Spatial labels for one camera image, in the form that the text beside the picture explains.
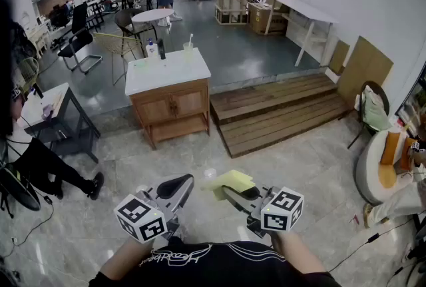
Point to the person's right forearm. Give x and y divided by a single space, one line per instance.
299 252

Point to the large cardboard sheet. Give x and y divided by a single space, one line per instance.
366 72

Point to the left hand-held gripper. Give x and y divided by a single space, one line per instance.
139 220

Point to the small cardboard sheet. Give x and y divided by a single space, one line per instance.
339 56

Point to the person's left forearm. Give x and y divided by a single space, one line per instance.
133 255

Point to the long white table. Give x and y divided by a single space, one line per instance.
299 7

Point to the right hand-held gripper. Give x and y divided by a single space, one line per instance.
283 210

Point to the black bottle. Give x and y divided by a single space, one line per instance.
161 49

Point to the green plastic cup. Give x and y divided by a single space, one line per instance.
188 53

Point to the dark round-back chair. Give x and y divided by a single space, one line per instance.
384 96

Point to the white toothbrush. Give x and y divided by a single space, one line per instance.
191 38

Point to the pale green bag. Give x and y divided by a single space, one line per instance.
372 112

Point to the black round chair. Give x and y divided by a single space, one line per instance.
16 189

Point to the dark wicker chair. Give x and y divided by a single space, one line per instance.
124 21

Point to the brown cardboard box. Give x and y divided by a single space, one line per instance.
266 21

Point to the person's black shirt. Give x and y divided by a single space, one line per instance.
216 269

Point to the black office chair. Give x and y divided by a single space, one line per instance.
78 32

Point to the orange cushion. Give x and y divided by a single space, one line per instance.
390 147
406 154
387 175

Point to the green soap dish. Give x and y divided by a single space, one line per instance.
140 64

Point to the glass window panel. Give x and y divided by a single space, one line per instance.
412 102

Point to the round white table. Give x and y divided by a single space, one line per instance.
151 15

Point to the white soap pump bottle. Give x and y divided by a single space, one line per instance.
151 49

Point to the yellow cloth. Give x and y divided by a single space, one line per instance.
233 179

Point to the wooden vanity cabinet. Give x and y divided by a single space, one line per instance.
176 132

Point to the white round armchair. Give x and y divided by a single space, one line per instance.
366 166

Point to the grey metal table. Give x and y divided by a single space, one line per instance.
36 106

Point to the wooden step platform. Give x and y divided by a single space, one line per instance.
273 112

